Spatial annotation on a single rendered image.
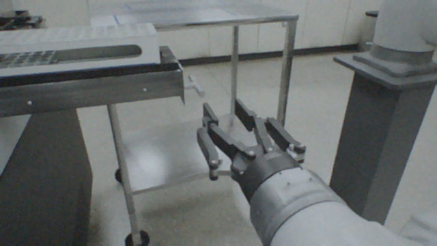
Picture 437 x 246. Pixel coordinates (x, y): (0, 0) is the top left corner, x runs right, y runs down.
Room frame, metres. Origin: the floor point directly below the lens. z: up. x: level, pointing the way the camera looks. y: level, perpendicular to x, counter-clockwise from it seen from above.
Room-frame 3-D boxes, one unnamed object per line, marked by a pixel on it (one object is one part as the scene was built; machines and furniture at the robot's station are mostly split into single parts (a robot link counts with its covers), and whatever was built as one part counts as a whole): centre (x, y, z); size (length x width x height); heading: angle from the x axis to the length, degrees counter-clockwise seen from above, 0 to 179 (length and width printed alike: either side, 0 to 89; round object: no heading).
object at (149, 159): (1.08, 0.11, 0.41); 0.67 x 0.46 x 0.82; 111
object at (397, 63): (0.88, -0.51, 0.73); 0.22 x 0.18 x 0.06; 17
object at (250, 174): (0.30, -0.06, 0.75); 0.09 x 0.08 x 0.07; 17
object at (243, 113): (0.45, -0.04, 0.75); 0.07 x 0.01 x 0.03; 17
